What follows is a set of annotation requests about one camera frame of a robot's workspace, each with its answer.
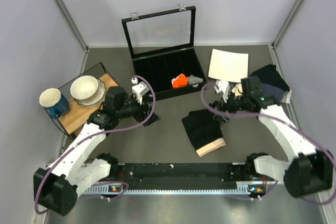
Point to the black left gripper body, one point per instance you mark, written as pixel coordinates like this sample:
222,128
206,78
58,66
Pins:
133,108

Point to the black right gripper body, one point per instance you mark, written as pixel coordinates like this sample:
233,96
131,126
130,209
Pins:
233,104

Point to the black underwear beige waistband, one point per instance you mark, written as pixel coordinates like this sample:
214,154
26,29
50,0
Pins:
203,131

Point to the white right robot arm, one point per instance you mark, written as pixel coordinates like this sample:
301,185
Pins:
308,169

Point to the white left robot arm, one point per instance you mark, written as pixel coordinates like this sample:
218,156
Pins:
58,187

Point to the orange rolled underwear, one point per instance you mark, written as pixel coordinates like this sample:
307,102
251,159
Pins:
179,81

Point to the black underwear in pile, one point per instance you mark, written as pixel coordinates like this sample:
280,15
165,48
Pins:
269,75

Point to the navy blue underwear in pile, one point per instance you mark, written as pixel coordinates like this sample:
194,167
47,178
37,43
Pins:
269,90

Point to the grey rolled underwear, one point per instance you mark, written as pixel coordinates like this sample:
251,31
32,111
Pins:
194,80

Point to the beige cloth in pile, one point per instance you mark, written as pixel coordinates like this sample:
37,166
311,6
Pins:
237,90

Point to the white scalloped saucer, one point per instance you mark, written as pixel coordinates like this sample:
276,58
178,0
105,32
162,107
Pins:
96,98

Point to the white square plate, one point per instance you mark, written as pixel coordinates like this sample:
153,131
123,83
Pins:
228,66

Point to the white ceramic bowl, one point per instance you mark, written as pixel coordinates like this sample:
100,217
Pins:
84,87

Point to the white cloth in pile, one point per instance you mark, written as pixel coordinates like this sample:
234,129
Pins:
287,97

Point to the wooden black-framed shelf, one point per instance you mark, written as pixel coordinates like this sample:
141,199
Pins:
72,123

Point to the black glass-lid storage box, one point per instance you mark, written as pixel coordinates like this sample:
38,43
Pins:
161,47

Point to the blue mug white inside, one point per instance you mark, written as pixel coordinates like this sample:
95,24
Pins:
54,102

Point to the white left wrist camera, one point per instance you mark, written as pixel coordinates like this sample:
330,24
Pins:
140,89

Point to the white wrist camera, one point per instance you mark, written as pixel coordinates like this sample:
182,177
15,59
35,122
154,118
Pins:
222,87
140,89

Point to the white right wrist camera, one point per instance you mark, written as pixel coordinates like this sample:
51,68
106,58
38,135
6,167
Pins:
222,87

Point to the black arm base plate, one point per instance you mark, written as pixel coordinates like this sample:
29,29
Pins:
188,176

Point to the grey slotted cable duct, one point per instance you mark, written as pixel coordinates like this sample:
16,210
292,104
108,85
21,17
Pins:
114,189

